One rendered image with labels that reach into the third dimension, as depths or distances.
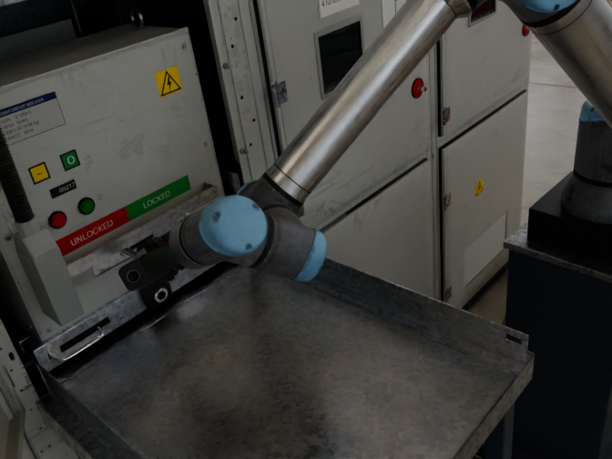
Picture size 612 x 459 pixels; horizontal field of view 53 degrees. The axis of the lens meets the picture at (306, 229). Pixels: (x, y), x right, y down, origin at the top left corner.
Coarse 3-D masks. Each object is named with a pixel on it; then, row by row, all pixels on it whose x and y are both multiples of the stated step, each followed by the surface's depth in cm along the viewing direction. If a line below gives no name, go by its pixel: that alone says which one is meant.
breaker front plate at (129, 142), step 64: (128, 64) 114; (192, 64) 125; (64, 128) 108; (128, 128) 118; (192, 128) 129; (0, 192) 103; (128, 192) 122; (192, 192) 134; (64, 256) 115; (128, 256) 125
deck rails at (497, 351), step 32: (320, 288) 132; (352, 288) 129; (384, 288) 122; (416, 320) 119; (448, 320) 113; (480, 320) 108; (480, 352) 109; (512, 352) 106; (64, 384) 116; (96, 416) 99; (128, 448) 94
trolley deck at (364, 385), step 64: (192, 320) 129; (256, 320) 126; (320, 320) 124; (384, 320) 121; (128, 384) 114; (192, 384) 112; (256, 384) 110; (320, 384) 108; (384, 384) 106; (448, 384) 104; (512, 384) 103; (192, 448) 99; (256, 448) 98; (320, 448) 96; (384, 448) 95; (448, 448) 93
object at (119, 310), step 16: (192, 272) 138; (176, 288) 136; (112, 304) 124; (128, 304) 127; (144, 304) 130; (80, 320) 121; (96, 320) 122; (112, 320) 125; (128, 320) 128; (32, 336) 118; (64, 336) 118; (80, 336) 121; (96, 336) 123; (32, 352) 115; (64, 352) 119; (48, 368) 117
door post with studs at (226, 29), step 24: (216, 0) 120; (216, 24) 122; (216, 48) 127; (240, 48) 128; (240, 72) 129; (240, 96) 131; (240, 120) 133; (240, 144) 135; (240, 168) 137; (264, 168) 142
